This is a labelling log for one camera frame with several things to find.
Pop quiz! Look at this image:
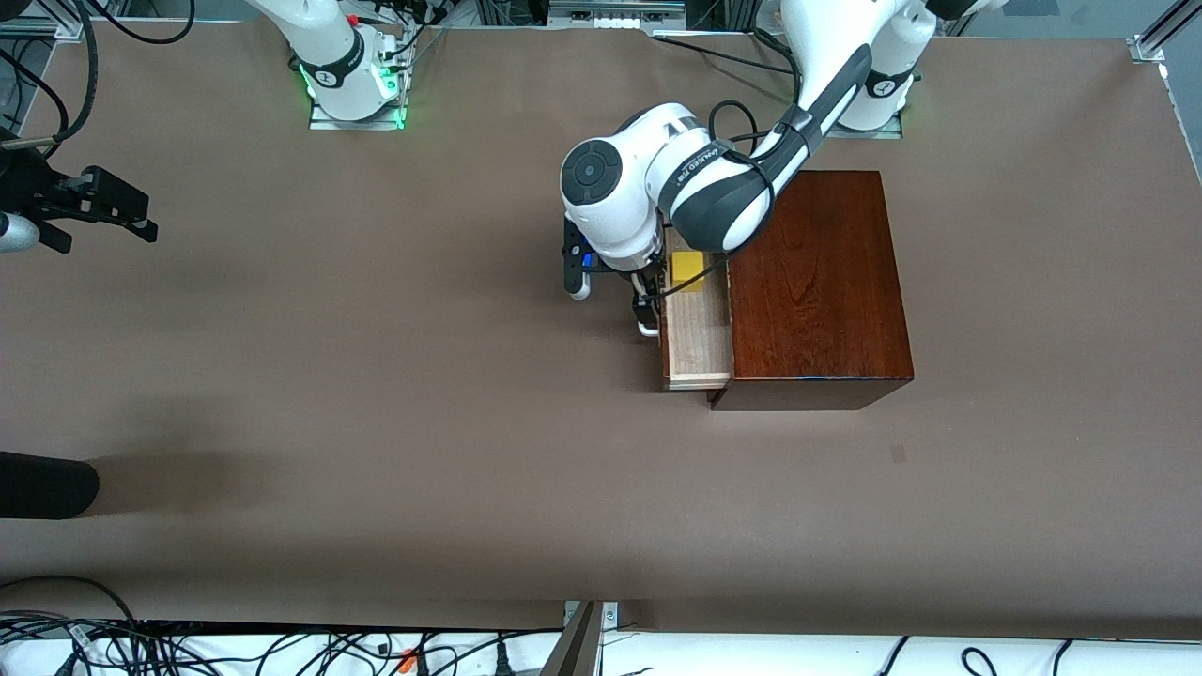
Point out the wooden drawer with white handle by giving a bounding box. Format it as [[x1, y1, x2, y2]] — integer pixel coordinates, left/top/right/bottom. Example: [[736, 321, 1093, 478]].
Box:
[[639, 225, 733, 392]]

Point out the dark wooden cabinet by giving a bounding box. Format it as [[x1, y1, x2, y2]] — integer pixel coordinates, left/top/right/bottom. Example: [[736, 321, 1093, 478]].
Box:
[[706, 170, 914, 411]]

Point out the grey metal device box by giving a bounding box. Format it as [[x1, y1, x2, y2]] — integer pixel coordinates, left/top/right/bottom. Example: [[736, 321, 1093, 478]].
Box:
[[549, 0, 686, 29]]

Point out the black cylindrical object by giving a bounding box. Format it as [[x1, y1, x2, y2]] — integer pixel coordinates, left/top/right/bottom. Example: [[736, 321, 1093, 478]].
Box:
[[0, 451, 100, 520]]

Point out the aluminium frame profile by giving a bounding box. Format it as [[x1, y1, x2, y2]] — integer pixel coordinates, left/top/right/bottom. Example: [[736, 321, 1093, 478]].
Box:
[[0, 0, 92, 44], [1130, 0, 1202, 65]]

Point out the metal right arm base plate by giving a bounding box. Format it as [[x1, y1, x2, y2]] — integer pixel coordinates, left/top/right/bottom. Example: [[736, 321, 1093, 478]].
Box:
[[308, 28, 407, 131]]

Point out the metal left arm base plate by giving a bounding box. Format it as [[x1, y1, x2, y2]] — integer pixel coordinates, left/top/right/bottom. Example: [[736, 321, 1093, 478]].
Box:
[[826, 94, 904, 140]]

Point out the aluminium frame strut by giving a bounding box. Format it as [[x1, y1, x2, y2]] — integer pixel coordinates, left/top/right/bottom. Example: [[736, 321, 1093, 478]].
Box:
[[540, 601, 619, 676]]

